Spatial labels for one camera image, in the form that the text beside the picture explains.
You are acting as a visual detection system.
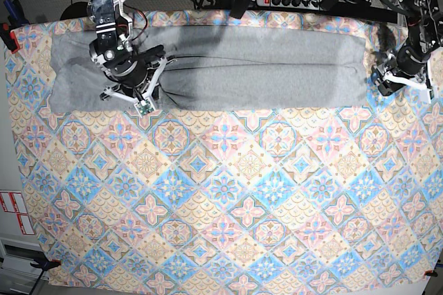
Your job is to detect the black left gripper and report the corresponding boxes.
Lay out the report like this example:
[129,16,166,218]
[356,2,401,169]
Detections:
[370,46,433,97]

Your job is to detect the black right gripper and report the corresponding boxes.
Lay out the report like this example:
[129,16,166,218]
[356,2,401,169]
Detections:
[89,44,165,98]

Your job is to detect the grey T-shirt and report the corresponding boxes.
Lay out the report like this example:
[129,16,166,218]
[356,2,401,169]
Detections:
[49,26,367,113]

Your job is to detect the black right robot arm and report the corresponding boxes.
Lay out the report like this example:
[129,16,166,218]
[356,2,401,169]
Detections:
[87,0,168,105]

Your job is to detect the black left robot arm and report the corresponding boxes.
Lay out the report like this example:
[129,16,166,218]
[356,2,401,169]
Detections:
[371,0,442,102]

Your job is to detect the patterned colourful tablecloth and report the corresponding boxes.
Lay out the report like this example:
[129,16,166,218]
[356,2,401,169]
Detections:
[4,19,442,294]

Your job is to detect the black orange clamp top left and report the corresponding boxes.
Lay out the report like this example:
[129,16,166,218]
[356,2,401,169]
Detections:
[1,0,29,54]

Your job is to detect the black orange clamp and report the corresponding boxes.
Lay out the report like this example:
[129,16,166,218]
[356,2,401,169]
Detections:
[1,0,29,54]
[30,258,61,271]

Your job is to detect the white power strip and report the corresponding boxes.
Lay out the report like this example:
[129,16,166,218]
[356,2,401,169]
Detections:
[255,0,320,10]

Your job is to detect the red white labels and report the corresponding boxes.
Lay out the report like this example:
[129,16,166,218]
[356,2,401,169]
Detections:
[1,190,35,235]

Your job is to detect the orange clamp bottom right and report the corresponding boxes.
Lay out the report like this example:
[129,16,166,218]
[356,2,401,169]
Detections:
[424,270,438,277]

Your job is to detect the black orange clamp bottom left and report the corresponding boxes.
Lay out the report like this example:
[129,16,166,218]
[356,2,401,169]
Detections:
[30,258,61,271]

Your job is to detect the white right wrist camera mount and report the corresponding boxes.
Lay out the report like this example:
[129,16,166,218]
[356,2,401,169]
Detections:
[100,56,177,117]

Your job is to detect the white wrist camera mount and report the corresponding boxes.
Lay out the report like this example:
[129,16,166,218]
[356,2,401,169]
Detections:
[377,53,437,104]
[100,56,177,117]

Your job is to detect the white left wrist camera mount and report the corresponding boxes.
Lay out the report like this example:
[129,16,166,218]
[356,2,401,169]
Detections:
[377,53,437,104]

